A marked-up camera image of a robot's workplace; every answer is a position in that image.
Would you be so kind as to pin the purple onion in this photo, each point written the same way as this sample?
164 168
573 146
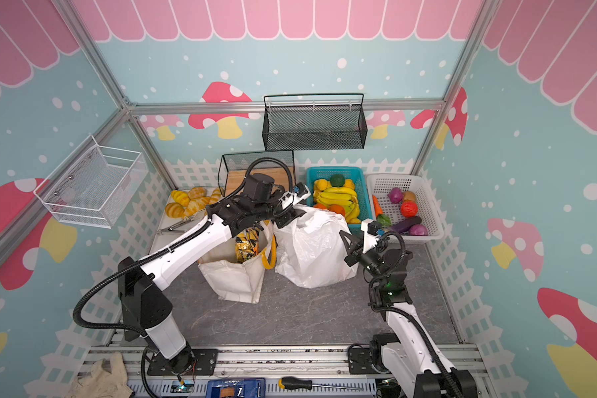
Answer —
396 195

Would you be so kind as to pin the black wire snack shelf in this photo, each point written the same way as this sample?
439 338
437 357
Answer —
233 167

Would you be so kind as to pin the yellow lemon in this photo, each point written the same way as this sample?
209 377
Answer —
321 184

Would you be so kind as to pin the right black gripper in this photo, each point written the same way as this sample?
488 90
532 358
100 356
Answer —
356 246

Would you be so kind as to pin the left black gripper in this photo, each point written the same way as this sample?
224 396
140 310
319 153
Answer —
276 193

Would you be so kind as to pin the black mesh wall basket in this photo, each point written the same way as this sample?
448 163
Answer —
328 121

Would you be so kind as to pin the striped bread roll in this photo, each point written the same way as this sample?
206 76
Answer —
180 197

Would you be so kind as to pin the orange carrot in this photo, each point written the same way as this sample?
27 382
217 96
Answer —
377 206

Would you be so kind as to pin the beige cloth rag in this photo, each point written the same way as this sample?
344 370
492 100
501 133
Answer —
102 383

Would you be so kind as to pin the green avocado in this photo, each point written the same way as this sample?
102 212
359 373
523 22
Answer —
337 180

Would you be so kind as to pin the blue electronics box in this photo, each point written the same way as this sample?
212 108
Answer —
237 388

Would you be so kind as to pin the white wire wall basket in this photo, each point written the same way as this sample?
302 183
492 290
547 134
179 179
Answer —
93 186

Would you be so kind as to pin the white plastic grocery bag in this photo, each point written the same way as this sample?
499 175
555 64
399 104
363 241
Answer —
310 250

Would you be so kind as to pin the metal tongs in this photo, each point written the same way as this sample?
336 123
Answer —
178 227

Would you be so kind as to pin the red tomato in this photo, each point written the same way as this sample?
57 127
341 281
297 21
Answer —
409 209

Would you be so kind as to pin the white plastic vegetable basket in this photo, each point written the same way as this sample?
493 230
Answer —
430 229

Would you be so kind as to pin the green leafy vegetable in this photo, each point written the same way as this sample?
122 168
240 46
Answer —
384 220

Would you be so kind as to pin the brown potato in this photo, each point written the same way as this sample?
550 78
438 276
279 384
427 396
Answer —
409 196

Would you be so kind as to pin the orange fruit right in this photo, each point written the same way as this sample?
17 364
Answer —
341 210

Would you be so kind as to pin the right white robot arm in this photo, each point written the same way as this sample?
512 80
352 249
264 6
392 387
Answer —
408 352

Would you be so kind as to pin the yellow banana bunch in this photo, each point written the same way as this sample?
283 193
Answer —
344 198

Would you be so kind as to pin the teal plastic fruit basket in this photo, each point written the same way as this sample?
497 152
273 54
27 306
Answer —
342 190

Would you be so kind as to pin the black handled screwdriver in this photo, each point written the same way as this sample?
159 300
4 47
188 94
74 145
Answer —
291 383

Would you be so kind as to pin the gold black snack bag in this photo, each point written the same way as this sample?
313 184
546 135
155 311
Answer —
247 244

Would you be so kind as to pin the white canvas tote bag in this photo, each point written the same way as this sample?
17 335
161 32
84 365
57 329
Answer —
237 282

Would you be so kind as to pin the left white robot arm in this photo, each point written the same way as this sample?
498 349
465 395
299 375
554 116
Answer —
143 282

